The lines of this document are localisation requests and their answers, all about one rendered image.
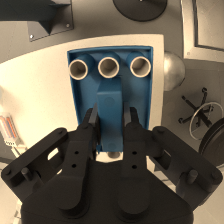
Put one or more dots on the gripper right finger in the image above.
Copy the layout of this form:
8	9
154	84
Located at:
134	160

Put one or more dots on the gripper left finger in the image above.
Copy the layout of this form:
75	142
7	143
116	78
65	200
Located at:
76	160

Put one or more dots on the blue ink-cap palette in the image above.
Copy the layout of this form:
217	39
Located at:
110	110

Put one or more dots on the cream ink cap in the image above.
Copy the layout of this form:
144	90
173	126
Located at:
78	69
108	68
140	66

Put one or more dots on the small white box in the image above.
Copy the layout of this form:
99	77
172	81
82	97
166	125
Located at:
19	150

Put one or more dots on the clear box with orange strips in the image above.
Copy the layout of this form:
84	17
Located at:
9	129

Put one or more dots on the silver round dome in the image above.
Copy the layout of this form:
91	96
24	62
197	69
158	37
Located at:
173	71

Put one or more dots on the black round stand base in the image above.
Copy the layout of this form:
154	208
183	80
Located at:
140	10

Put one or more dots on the grey cabinet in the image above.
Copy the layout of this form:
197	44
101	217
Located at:
204	26

